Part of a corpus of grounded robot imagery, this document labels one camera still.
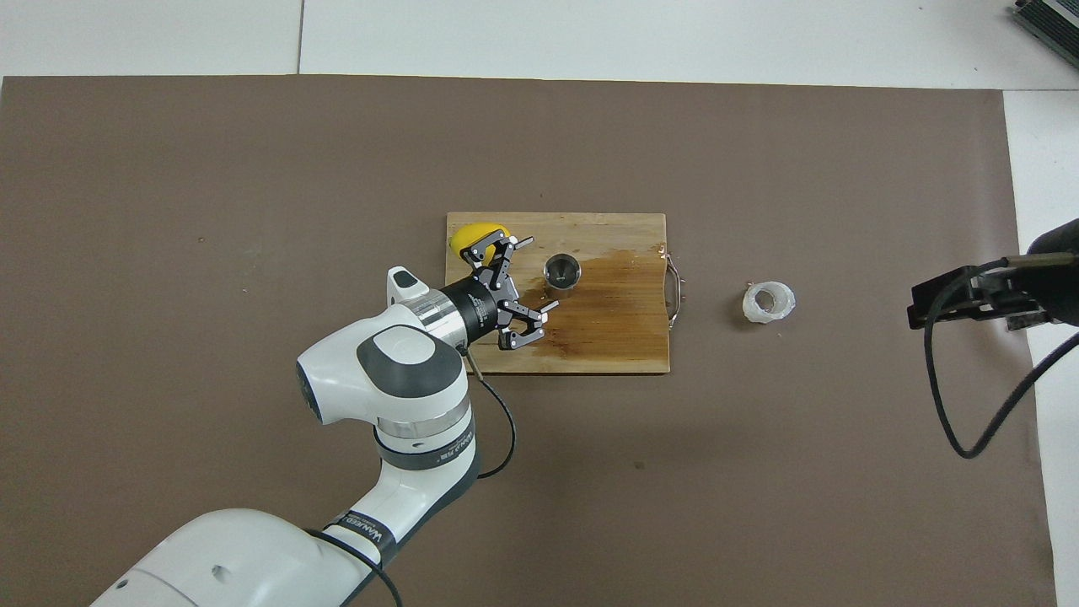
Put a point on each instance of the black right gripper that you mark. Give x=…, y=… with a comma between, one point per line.
x=1058, y=278

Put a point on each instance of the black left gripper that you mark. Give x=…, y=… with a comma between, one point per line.
x=480, y=308

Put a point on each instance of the steel double jigger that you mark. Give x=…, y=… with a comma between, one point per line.
x=562, y=271

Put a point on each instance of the small clear plastic cup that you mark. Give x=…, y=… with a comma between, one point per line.
x=780, y=308

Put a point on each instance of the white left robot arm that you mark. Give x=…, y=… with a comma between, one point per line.
x=379, y=371

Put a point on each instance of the yellow lemon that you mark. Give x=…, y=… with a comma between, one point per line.
x=468, y=236

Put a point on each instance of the stained wooden cutting board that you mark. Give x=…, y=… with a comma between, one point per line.
x=624, y=337

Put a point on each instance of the grey ribbed device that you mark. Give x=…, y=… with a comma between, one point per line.
x=1054, y=17

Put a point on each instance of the brown paper table mat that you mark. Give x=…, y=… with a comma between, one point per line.
x=211, y=211

